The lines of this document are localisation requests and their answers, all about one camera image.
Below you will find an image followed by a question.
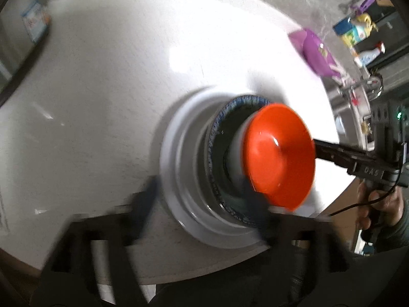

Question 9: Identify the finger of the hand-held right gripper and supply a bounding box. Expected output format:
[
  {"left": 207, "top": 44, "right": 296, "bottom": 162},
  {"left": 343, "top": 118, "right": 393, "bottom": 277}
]
[
  {"left": 316, "top": 153, "right": 353, "bottom": 171},
  {"left": 315, "top": 139, "right": 372, "bottom": 161}
]

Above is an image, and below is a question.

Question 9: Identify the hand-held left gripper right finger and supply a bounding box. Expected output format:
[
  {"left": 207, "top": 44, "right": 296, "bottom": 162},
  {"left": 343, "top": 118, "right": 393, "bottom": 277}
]
[{"left": 241, "top": 177, "right": 361, "bottom": 307}]

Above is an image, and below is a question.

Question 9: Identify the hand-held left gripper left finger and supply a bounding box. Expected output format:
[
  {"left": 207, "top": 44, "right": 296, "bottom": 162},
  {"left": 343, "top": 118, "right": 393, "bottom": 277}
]
[{"left": 37, "top": 176, "right": 160, "bottom": 307}]

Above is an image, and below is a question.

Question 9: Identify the large white plate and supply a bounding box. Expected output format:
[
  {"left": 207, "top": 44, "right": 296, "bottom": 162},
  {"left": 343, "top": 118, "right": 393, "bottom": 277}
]
[{"left": 160, "top": 90, "right": 272, "bottom": 250}]

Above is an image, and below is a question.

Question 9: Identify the medium white plate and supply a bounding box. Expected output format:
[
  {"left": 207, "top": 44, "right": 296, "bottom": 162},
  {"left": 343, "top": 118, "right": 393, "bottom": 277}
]
[{"left": 174, "top": 97, "right": 266, "bottom": 232}]

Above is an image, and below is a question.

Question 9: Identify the orange bowl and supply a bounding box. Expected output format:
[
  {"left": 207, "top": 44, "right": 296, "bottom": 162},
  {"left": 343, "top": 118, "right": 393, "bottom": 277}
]
[{"left": 242, "top": 104, "right": 316, "bottom": 212}]

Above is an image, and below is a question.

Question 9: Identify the blue patterned ceramic bowl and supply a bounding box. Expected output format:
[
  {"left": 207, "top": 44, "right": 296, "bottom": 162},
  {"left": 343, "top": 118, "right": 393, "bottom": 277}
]
[{"left": 204, "top": 95, "right": 278, "bottom": 227}]

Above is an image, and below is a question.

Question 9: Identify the person's right hand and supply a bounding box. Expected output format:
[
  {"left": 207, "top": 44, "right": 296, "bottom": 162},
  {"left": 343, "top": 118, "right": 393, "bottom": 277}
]
[{"left": 357, "top": 182, "right": 406, "bottom": 240}]

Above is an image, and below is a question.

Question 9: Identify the stainless steel sink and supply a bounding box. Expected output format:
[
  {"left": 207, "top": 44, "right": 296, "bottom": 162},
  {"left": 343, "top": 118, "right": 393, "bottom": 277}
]
[{"left": 329, "top": 83, "right": 374, "bottom": 154}]

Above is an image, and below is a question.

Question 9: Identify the white plastic spoon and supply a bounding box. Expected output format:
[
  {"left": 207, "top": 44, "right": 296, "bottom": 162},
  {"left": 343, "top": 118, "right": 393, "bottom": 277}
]
[{"left": 329, "top": 64, "right": 349, "bottom": 82}]

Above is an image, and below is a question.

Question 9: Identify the white spray bottle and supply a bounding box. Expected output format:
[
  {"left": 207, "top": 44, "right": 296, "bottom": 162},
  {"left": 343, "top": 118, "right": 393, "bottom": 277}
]
[{"left": 355, "top": 41, "right": 385, "bottom": 68}]

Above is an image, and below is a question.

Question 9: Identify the purple plastic basin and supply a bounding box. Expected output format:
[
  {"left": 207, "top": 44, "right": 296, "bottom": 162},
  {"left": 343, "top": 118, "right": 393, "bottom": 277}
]
[{"left": 289, "top": 28, "right": 344, "bottom": 79}]

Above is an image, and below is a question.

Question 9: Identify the yellow dish soap bottle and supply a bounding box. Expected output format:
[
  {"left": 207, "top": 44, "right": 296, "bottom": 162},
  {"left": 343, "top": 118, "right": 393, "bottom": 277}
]
[{"left": 342, "top": 13, "right": 379, "bottom": 48}]

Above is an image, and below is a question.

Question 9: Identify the purple peeler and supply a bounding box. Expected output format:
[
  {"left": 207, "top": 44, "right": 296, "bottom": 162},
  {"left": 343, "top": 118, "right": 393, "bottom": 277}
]
[{"left": 350, "top": 0, "right": 376, "bottom": 12}]

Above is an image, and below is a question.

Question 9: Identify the stainless steel rice cooker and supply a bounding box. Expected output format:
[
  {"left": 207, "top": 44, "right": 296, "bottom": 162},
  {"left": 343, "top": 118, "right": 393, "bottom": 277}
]
[{"left": 0, "top": 0, "right": 72, "bottom": 109}]

